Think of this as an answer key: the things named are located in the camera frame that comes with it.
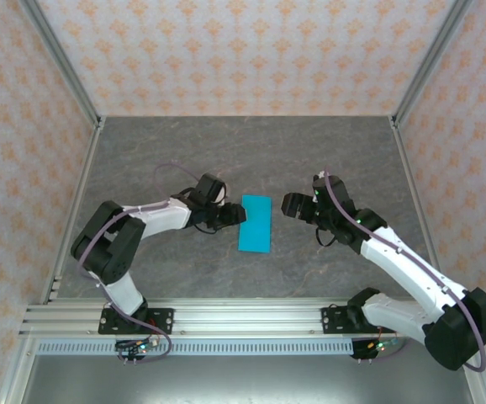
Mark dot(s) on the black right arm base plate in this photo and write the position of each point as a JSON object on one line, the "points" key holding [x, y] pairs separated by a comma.
{"points": [[331, 322]]}

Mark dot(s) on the aluminium lower frame rail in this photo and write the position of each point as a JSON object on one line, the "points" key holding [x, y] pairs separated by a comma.
{"points": [[14, 379], [484, 391]]}

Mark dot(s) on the aluminium frame post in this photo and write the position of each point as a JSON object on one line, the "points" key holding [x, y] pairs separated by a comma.
{"points": [[430, 63], [60, 63]]}

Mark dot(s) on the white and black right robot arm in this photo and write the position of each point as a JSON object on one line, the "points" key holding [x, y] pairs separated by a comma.
{"points": [[411, 269]]}

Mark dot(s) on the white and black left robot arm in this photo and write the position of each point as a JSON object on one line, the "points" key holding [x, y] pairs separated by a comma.
{"points": [[123, 294]]}

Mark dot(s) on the aluminium mounting rail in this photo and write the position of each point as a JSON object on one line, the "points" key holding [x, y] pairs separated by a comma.
{"points": [[247, 320]]}

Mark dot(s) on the aluminium table side rail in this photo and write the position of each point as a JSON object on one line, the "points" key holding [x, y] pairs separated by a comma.
{"points": [[78, 206], [417, 206]]}

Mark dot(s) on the grey metal panel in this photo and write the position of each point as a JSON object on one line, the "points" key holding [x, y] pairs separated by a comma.
{"points": [[247, 383]]}

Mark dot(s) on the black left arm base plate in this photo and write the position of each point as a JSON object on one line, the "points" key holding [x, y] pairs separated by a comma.
{"points": [[163, 322]]}

